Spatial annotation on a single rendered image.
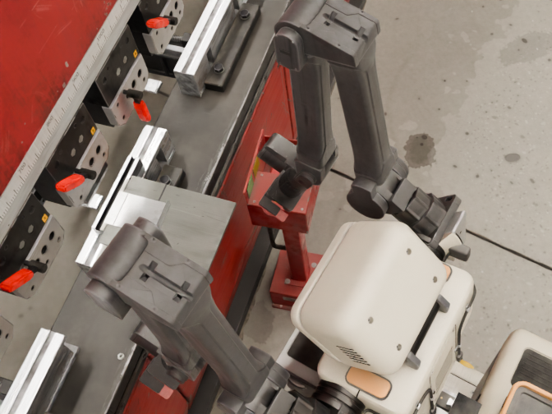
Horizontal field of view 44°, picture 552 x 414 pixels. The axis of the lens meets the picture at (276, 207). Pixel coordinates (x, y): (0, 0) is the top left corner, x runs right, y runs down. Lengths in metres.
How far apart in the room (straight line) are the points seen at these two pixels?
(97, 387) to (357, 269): 0.76
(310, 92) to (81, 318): 0.83
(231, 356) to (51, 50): 0.61
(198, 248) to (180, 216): 0.09
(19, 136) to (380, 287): 0.63
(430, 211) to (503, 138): 1.64
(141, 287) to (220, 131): 1.05
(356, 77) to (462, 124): 1.90
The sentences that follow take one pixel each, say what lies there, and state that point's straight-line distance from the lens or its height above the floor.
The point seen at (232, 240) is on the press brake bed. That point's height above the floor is 0.51.
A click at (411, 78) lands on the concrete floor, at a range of 3.00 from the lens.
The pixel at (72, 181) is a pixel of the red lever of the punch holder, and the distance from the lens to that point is 1.30.
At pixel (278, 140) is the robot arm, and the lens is 1.34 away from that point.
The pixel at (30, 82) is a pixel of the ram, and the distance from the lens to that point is 1.20.
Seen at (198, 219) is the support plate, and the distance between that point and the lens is 1.53.
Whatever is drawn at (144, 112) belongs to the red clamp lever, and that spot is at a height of 1.19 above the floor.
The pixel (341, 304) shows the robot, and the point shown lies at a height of 1.38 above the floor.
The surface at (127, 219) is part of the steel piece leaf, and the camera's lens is 1.57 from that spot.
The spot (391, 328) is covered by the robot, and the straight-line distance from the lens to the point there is 1.04.
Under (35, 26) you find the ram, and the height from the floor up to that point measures 1.55.
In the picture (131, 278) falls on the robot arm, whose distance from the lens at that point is 0.80.
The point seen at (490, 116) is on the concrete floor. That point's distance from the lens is 2.92.
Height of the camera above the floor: 2.33
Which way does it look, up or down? 61 degrees down
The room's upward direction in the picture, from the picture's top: 12 degrees counter-clockwise
